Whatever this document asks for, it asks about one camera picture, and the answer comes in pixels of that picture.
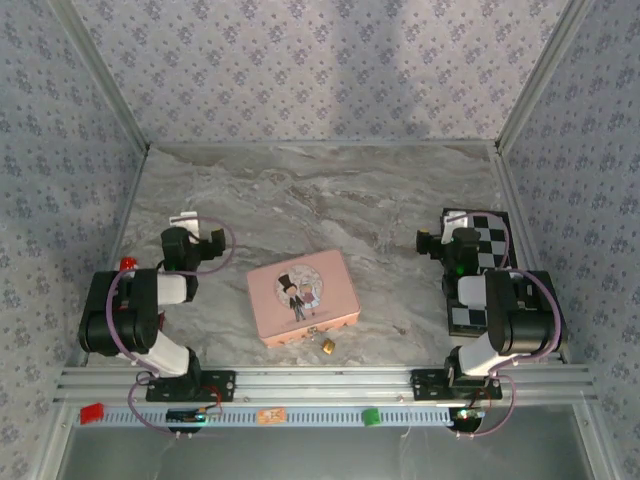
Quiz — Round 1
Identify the pink tin box cartoon couple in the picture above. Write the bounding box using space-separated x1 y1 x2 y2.
245 248 362 350

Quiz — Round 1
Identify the black white checkerboard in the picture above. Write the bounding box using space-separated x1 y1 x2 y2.
439 207 514 337

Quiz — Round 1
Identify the red plastic tag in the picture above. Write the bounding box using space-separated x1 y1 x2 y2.
79 402 107 426

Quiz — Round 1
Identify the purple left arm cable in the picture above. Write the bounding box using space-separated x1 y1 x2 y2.
107 214 238 439

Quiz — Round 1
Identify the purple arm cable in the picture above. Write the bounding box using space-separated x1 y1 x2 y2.
447 211 562 439
107 214 238 439

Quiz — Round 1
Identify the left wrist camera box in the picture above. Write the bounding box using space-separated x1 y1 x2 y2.
168 211 202 234

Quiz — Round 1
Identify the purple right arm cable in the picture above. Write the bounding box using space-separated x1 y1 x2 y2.
447 211 562 439

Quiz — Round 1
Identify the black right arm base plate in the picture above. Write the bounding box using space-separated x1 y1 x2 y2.
410 368 503 402

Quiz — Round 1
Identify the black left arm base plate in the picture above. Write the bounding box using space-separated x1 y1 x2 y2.
145 369 237 403

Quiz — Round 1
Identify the aluminium mounting rail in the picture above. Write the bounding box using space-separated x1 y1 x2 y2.
53 364 599 404

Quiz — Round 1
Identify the aluminium frame post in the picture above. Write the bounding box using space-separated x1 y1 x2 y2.
49 0 152 152
493 0 597 152

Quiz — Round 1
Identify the grey slotted cable duct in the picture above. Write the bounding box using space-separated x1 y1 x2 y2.
74 405 457 428

